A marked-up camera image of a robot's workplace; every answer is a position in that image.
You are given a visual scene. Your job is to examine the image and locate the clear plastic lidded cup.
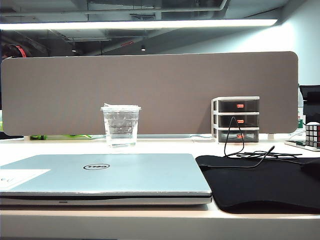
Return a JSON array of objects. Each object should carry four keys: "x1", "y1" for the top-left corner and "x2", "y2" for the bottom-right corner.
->
[{"x1": 100, "y1": 101, "x2": 143, "y2": 149}]

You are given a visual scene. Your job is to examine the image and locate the silver Dell laptop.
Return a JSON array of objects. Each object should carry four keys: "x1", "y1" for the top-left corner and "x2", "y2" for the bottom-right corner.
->
[{"x1": 0, "y1": 153, "x2": 213, "y2": 207}]

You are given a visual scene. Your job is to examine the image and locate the white sticker on laptop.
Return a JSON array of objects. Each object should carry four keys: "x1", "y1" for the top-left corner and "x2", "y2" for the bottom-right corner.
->
[{"x1": 0, "y1": 169, "x2": 52, "y2": 190}]

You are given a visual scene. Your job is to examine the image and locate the brown desk divider panel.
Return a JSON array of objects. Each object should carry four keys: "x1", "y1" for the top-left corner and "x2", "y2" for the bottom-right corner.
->
[{"x1": 0, "y1": 51, "x2": 300, "y2": 137}]

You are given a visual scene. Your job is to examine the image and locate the dark translucent drawer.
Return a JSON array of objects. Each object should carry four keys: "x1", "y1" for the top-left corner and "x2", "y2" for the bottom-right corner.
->
[
  {"x1": 217, "y1": 99, "x2": 260, "y2": 113},
  {"x1": 217, "y1": 114, "x2": 260, "y2": 128},
  {"x1": 217, "y1": 129, "x2": 260, "y2": 143}
]

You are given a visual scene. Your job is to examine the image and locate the long ceiling light strip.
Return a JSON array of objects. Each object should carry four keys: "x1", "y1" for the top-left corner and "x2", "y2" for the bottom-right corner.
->
[{"x1": 0, "y1": 18, "x2": 279, "y2": 31}]

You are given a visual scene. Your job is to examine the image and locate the black mouse pad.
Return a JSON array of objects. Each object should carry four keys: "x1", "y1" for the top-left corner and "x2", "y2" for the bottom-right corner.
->
[{"x1": 194, "y1": 154, "x2": 320, "y2": 215}]

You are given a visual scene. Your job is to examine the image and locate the white flat device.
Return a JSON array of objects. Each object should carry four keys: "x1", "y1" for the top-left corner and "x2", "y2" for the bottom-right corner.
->
[{"x1": 284, "y1": 139, "x2": 320, "y2": 152}]

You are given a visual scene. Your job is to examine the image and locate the black flat object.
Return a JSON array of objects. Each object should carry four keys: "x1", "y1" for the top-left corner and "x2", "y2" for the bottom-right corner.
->
[{"x1": 0, "y1": 131, "x2": 25, "y2": 141}]

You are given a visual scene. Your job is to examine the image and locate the Rubik's cube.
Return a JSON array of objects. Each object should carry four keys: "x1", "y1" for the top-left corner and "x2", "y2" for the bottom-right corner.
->
[{"x1": 304, "y1": 121, "x2": 320, "y2": 152}]

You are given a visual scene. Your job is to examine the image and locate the red headphones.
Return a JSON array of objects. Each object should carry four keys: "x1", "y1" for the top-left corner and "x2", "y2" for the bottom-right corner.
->
[{"x1": 7, "y1": 44, "x2": 28, "y2": 59}]

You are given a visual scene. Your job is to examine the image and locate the white mini drawer frame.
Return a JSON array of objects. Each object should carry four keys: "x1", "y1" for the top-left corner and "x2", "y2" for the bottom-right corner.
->
[{"x1": 211, "y1": 96, "x2": 261, "y2": 144}]

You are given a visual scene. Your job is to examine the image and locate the thin black cable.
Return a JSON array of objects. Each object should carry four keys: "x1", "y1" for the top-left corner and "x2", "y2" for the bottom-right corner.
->
[{"x1": 224, "y1": 116, "x2": 305, "y2": 168}]

